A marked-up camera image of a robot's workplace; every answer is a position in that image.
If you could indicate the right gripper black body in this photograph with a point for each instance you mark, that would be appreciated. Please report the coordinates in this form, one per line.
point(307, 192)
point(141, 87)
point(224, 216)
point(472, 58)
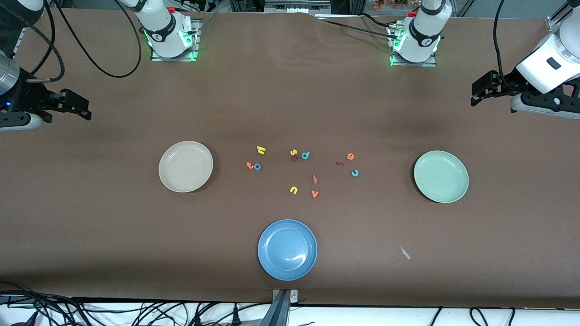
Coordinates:
point(28, 96)

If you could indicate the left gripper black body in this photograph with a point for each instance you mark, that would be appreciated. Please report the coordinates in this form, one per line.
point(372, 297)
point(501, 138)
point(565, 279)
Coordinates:
point(507, 83)

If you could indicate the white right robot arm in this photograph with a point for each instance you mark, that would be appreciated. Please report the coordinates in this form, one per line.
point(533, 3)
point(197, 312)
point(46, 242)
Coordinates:
point(163, 27)

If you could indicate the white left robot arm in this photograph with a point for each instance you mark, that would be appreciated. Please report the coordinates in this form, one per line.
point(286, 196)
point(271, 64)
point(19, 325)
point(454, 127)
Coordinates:
point(426, 27)

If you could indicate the green round plate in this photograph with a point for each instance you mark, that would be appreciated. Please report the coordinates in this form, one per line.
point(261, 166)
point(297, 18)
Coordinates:
point(453, 181)

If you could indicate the brown table cover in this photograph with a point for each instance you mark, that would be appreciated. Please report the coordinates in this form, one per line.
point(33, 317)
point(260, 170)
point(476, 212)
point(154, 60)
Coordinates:
point(90, 226)

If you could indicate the orange object cluster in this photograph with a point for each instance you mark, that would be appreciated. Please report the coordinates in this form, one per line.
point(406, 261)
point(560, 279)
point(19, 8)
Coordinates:
point(389, 3)

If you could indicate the beige round plate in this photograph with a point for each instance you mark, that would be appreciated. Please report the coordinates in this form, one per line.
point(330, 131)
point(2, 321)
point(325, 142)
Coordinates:
point(186, 166)

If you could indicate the small white tape scrap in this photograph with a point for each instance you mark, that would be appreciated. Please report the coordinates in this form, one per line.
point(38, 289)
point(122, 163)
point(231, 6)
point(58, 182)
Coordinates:
point(405, 252)

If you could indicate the grey metal box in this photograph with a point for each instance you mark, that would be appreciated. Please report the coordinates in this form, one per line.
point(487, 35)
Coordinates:
point(294, 7)

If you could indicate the blue round plate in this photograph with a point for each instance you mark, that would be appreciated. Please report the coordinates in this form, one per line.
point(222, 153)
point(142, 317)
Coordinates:
point(287, 250)

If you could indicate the aluminium frame profile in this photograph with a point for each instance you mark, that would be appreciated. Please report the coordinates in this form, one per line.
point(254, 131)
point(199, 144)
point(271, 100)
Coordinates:
point(553, 21)
point(20, 43)

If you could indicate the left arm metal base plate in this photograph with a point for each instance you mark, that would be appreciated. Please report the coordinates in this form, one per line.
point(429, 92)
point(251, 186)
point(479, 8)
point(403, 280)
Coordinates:
point(414, 64)

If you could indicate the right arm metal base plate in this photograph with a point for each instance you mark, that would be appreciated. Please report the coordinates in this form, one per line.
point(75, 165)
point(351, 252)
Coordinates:
point(195, 27)

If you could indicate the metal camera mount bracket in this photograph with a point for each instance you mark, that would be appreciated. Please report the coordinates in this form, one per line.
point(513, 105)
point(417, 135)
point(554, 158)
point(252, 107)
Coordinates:
point(283, 301)

